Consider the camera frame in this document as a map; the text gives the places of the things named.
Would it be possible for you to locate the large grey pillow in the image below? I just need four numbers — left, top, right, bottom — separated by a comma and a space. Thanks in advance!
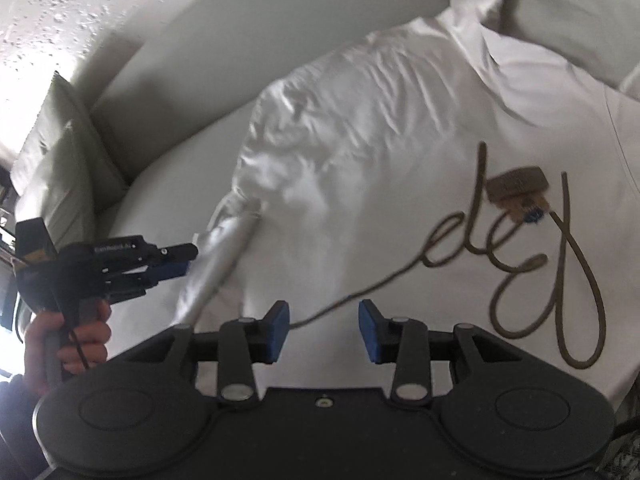
15, 120, 132, 243

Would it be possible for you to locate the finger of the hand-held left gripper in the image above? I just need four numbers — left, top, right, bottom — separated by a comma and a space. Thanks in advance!
145, 242, 200, 267
105, 261, 189, 305

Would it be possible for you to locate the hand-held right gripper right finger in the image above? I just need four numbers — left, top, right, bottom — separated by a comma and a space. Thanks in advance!
358, 299, 523, 405

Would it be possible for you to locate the white shirt with brown script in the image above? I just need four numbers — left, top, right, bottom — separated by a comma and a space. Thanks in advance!
175, 0, 640, 403

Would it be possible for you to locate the grey sofa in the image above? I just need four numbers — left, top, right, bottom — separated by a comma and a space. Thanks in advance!
15, 0, 640, 361

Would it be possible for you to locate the person's left hand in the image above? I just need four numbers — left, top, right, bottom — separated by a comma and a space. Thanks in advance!
23, 304, 112, 397

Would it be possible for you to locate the small grey pillow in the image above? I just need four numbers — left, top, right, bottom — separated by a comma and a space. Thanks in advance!
10, 71, 95, 183

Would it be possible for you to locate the person's left forearm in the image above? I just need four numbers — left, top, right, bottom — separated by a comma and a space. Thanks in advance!
0, 372, 48, 480

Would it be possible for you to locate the dark metal frame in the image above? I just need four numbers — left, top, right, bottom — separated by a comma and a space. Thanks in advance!
0, 167, 22, 333

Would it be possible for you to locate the brown charger plug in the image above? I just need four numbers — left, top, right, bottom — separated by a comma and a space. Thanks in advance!
487, 166, 552, 224

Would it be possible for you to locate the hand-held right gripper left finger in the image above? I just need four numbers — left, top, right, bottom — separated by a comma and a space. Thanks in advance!
120, 300, 292, 405

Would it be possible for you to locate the blue white patterned rug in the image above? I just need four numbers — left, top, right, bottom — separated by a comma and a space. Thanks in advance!
597, 400, 640, 480

